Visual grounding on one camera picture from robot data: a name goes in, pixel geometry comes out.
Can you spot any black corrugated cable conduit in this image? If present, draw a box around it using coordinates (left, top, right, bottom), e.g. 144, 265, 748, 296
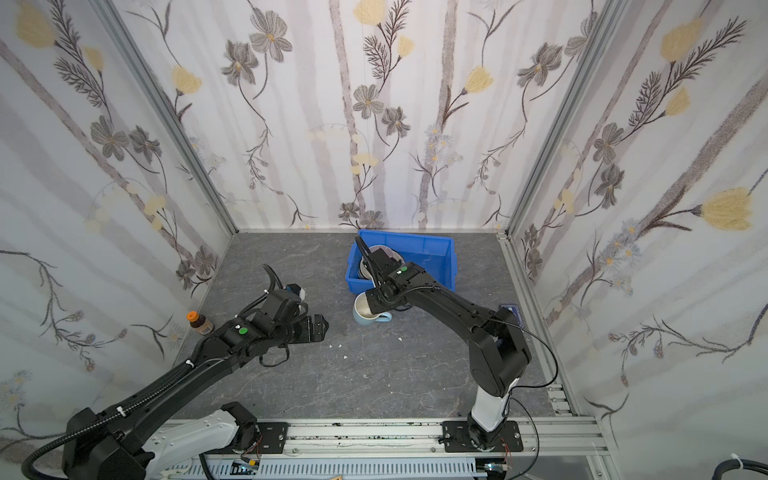
20, 359, 199, 480

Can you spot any purple bowl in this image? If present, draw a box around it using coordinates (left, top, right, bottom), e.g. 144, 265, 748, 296
358, 245, 404, 280

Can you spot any brown bottle orange cap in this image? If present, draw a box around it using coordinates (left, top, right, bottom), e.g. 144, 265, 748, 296
186, 311, 214, 336

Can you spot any blue plastic bin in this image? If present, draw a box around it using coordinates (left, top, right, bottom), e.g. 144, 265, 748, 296
345, 230, 458, 295

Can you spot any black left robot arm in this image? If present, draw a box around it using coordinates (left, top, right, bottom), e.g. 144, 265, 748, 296
62, 289, 329, 479

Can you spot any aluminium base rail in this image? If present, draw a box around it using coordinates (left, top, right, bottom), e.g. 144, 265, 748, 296
149, 416, 607, 480

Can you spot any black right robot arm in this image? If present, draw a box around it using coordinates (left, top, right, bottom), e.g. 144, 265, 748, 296
353, 246, 531, 451

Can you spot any light blue mug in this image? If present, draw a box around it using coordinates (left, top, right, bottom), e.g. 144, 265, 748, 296
352, 293, 392, 326

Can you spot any blue rectangular device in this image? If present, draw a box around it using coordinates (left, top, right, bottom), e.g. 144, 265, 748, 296
501, 304, 523, 321

